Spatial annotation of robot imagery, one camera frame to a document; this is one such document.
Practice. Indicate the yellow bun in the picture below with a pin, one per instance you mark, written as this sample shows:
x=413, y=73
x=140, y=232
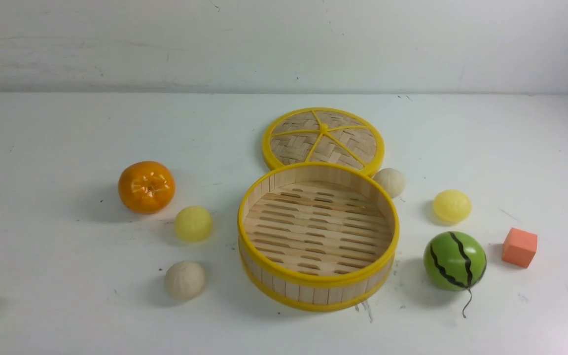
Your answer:
x=452, y=206
x=193, y=224

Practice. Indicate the white bun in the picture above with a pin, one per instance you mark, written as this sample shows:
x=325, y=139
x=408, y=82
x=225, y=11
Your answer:
x=391, y=180
x=185, y=280

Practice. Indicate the woven bamboo steamer lid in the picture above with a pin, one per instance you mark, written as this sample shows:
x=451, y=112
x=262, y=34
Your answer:
x=323, y=134

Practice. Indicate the bamboo steamer tray yellow rim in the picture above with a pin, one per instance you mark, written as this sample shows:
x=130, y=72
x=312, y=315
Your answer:
x=317, y=236

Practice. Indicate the orange plastic tangerine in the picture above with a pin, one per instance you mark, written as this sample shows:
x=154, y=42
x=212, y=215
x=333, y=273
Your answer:
x=146, y=187

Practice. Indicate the green toy watermelon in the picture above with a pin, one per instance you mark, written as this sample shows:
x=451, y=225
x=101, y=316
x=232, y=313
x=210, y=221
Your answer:
x=455, y=261

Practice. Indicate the orange foam cube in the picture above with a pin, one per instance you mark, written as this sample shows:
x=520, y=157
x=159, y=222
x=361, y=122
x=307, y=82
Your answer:
x=519, y=248

